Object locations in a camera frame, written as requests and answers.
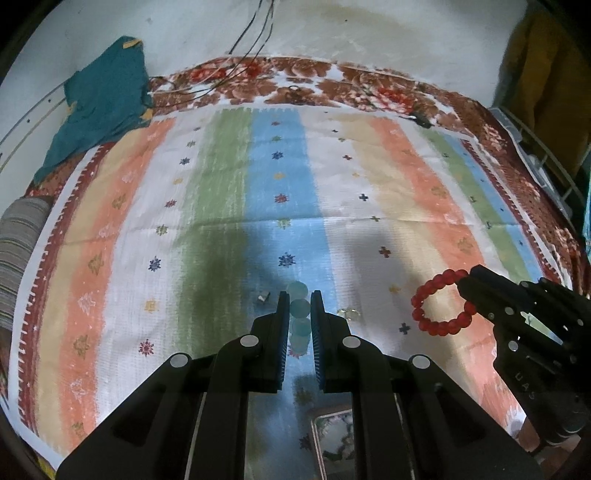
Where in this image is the red bead bracelet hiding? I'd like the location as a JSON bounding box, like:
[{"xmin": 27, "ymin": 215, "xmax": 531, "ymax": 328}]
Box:
[{"xmin": 411, "ymin": 270, "xmax": 478, "ymax": 336}]

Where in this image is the white metal rack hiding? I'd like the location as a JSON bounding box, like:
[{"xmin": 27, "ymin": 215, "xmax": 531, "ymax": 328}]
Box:
[{"xmin": 489, "ymin": 106, "xmax": 587, "ymax": 241}]

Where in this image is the grey striped pillow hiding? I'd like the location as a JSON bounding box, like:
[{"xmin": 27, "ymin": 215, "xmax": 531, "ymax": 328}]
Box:
[{"xmin": 0, "ymin": 196, "xmax": 54, "ymax": 330}]

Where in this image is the black cable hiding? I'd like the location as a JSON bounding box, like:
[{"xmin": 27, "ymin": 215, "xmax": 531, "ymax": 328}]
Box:
[
  {"xmin": 240, "ymin": 0, "xmax": 279, "ymax": 61},
  {"xmin": 225, "ymin": 0, "xmax": 265, "ymax": 55}
]

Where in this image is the mustard hanging garment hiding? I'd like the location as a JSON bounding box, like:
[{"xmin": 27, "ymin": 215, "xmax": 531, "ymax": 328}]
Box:
[{"xmin": 501, "ymin": 9, "xmax": 585, "ymax": 181}]

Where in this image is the teal bead bracelet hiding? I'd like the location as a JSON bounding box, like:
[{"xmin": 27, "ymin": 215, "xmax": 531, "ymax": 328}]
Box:
[{"xmin": 285, "ymin": 281, "xmax": 312, "ymax": 358}]

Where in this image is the silver metal tin box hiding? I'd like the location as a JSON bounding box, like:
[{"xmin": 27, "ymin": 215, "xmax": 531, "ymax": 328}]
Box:
[{"xmin": 310, "ymin": 406, "xmax": 358, "ymax": 480}]

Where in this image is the teal cloth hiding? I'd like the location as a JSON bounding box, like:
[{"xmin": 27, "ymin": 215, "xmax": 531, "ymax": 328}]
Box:
[{"xmin": 34, "ymin": 36, "xmax": 153, "ymax": 183}]

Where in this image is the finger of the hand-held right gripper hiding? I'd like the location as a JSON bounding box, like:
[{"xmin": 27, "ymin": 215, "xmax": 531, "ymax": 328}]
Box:
[
  {"xmin": 468, "ymin": 264, "xmax": 578, "ymax": 343},
  {"xmin": 456, "ymin": 277, "xmax": 562, "ymax": 366}
]

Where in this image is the striped pastel cloth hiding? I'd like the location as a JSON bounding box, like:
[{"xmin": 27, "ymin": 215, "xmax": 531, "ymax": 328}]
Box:
[{"xmin": 0, "ymin": 105, "xmax": 561, "ymax": 480}]

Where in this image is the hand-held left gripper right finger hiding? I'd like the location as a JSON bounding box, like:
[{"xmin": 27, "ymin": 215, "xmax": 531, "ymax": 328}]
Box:
[{"xmin": 310, "ymin": 290, "xmax": 544, "ymax": 480}]

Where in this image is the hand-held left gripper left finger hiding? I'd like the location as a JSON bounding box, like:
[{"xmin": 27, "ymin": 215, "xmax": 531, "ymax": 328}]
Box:
[{"xmin": 55, "ymin": 292, "xmax": 291, "ymax": 480}]

